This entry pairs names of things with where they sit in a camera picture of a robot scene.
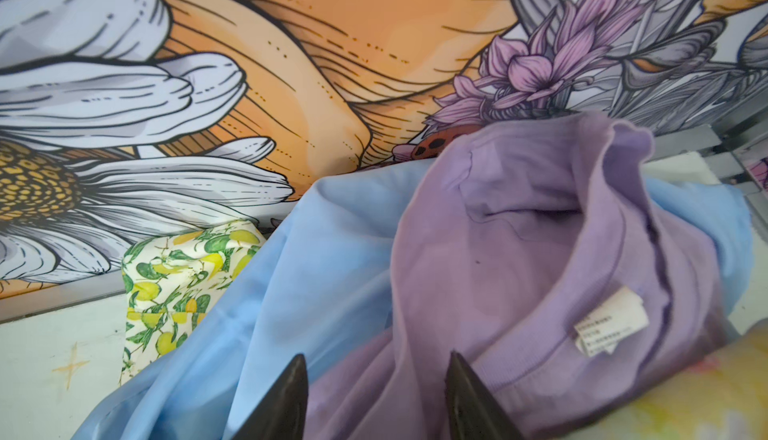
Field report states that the purple t-shirt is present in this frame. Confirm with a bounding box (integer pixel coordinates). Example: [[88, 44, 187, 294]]
[[305, 113, 726, 439]]

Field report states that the pastel floral cloth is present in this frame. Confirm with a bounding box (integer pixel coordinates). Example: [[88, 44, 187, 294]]
[[567, 320, 767, 439]]

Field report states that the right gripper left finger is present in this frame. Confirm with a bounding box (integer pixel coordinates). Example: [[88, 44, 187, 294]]
[[232, 354, 309, 440]]

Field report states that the lemon print cloth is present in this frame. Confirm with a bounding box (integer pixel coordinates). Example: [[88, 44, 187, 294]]
[[119, 220, 266, 384]]

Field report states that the light blue button shirt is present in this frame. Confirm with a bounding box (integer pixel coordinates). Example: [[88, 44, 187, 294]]
[[76, 157, 754, 439]]

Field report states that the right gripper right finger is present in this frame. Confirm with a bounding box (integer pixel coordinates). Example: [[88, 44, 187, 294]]
[[445, 351, 524, 440]]

